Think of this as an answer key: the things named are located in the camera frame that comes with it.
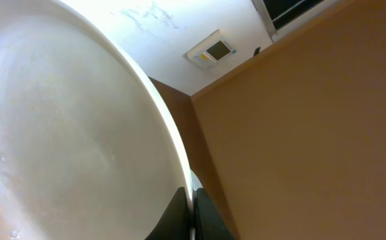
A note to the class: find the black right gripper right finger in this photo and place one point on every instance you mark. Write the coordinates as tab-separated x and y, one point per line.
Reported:
207	221

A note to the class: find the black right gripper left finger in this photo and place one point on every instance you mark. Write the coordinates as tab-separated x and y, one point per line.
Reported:
174	223

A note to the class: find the cream white plate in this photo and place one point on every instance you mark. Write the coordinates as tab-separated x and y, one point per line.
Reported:
88	147

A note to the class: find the white wall control panel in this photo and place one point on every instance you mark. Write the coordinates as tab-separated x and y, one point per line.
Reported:
213	50

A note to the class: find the dark window frame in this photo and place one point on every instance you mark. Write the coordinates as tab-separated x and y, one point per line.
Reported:
282	17

